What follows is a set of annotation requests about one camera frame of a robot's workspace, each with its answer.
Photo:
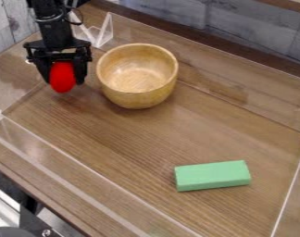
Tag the clear acrylic tray wall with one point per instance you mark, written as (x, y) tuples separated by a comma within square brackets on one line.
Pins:
[(98, 206)]

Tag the black metal bracket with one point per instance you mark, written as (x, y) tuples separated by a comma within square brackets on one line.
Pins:
[(33, 225)]

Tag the clear acrylic triangular stand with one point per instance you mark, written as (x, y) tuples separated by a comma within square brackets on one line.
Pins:
[(98, 36)]

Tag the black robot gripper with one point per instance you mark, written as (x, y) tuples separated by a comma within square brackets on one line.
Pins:
[(57, 46)]

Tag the green foam block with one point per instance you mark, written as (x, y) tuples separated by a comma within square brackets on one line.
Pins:
[(211, 175)]

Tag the wooden bowl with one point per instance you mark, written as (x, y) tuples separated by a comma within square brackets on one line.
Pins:
[(136, 75)]

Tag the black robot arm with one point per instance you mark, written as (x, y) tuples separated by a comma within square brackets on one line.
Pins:
[(47, 8)]

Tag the red plush strawberry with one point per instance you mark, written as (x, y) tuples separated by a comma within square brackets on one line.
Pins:
[(61, 77)]

